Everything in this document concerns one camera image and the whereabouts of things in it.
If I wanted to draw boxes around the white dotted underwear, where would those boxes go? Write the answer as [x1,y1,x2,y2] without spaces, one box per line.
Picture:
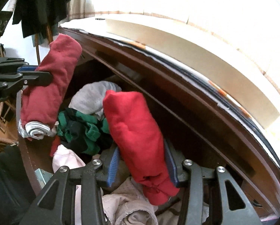
[102,177,158,224]

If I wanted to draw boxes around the wooden coat rack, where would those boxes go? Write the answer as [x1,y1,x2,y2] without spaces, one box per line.
[34,23,53,65]

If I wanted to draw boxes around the green black striped underwear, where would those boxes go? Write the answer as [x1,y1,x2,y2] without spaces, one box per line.
[57,108,113,155]

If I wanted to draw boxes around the grey underwear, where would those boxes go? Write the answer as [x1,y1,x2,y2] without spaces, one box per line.
[69,81,122,120]

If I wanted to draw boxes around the bright red underwear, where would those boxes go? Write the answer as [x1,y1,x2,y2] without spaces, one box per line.
[103,90,179,206]

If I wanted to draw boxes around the orange white patterned curtain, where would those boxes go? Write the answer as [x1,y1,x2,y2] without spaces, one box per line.
[65,0,95,22]

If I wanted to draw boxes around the teal box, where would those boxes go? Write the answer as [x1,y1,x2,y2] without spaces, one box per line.
[35,169,53,188]

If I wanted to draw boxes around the dark red underwear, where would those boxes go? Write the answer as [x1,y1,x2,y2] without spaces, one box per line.
[20,34,82,128]

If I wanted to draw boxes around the pale pink underwear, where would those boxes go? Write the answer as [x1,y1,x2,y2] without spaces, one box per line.
[52,144,85,173]

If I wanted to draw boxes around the black hanging clothes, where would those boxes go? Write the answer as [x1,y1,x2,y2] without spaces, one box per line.
[13,0,70,38]

